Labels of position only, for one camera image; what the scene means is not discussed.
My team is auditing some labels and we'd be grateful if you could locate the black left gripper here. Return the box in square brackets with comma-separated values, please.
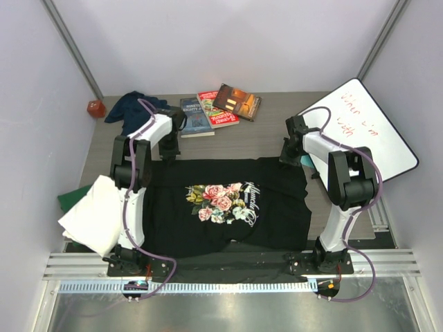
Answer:
[159, 132, 181, 167]

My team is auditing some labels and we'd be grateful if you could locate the red cover book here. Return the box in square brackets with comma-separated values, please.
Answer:
[197, 91, 239, 129]

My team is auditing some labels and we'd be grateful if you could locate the dark cover paperback book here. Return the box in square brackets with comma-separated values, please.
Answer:
[213, 84, 262, 122]

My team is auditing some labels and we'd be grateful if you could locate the white dry-erase board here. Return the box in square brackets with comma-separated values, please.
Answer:
[303, 78, 419, 181]

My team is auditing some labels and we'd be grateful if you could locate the black t shirt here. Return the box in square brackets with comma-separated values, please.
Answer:
[142, 156, 313, 259]

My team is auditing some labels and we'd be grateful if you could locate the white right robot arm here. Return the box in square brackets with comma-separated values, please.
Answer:
[279, 116, 382, 276]

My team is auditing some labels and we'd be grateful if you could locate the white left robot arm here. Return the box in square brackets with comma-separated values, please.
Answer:
[106, 107, 187, 277]

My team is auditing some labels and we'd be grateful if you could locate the teal cutting mat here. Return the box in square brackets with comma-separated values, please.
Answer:
[300, 155, 314, 168]

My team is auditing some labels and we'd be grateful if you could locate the blue 1984 paperback book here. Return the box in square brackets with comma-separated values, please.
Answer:
[181, 98, 215, 138]

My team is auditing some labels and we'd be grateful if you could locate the navy blue t shirt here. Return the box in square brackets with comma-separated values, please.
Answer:
[105, 91, 170, 136]

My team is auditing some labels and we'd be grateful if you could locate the small red cube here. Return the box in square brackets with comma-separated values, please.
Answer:
[87, 100, 106, 118]

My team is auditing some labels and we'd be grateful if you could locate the white folded t shirt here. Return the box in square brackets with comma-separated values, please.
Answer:
[58, 175, 123, 257]

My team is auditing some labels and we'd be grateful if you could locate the green t shirt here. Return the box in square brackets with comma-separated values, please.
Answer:
[57, 185, 92, 214]

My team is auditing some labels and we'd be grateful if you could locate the aluminium frame rail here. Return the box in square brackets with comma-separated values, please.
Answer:
[368, 199, 390, 232]

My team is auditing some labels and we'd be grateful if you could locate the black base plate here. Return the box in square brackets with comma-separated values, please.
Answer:
[65, 241, 395, 279]

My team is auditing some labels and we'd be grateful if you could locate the white perforated cable rail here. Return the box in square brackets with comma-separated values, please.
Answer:
[58, 279, 318, 295]

